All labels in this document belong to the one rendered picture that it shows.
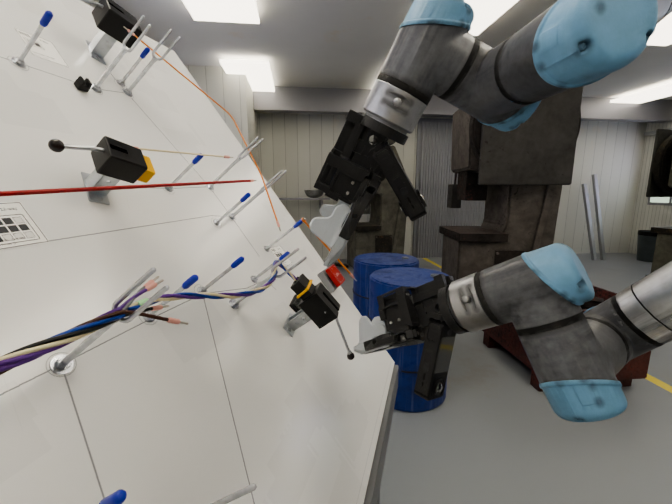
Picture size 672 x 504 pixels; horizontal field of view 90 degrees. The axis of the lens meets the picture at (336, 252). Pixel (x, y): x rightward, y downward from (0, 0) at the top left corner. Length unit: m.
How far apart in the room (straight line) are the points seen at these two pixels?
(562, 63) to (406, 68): 0.17
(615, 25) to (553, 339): 0.30
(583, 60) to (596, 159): 8.46
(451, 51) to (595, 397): 0.41
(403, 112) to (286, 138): 6.03
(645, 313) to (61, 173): 0.72
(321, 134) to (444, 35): 6.06
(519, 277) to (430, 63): 0.27
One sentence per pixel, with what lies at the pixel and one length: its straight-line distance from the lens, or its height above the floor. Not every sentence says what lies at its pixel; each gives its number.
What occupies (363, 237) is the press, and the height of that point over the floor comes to 0.56.
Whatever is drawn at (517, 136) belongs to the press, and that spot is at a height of 1.82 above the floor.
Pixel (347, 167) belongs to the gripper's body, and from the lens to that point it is 0.46.
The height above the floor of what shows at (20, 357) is 1.22.
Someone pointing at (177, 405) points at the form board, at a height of 1.10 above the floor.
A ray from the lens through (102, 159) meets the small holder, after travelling 0.48.
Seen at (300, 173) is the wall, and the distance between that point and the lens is 6.41.
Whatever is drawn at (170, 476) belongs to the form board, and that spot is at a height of 1.06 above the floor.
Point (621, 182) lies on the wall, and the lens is 9.25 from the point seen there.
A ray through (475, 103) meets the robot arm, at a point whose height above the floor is 1.42.
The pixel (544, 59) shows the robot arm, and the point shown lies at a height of 1.43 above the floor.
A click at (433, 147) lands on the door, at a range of 6.90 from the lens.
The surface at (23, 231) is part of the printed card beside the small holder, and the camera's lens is 0.45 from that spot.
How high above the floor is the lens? 1.32
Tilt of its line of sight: 10 degrees down
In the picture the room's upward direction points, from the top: straight up
